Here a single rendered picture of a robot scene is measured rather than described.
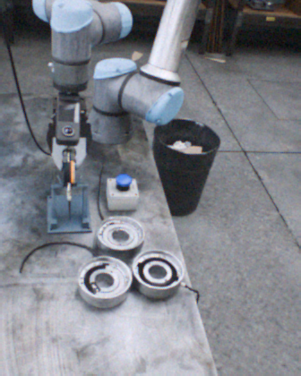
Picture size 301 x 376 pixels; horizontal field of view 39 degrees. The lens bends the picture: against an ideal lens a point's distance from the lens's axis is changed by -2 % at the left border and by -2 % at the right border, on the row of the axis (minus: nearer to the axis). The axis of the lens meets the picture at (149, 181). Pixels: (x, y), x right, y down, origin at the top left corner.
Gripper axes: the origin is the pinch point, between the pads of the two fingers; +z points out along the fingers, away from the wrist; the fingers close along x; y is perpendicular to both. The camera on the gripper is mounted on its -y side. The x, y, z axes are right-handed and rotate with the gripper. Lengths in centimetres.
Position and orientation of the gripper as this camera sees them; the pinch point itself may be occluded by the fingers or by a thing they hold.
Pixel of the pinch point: (68, 166)
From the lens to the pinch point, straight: 97.3
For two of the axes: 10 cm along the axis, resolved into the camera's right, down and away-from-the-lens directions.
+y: -1.9, -5.9, 7.8
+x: -9.7, 0.1, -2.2
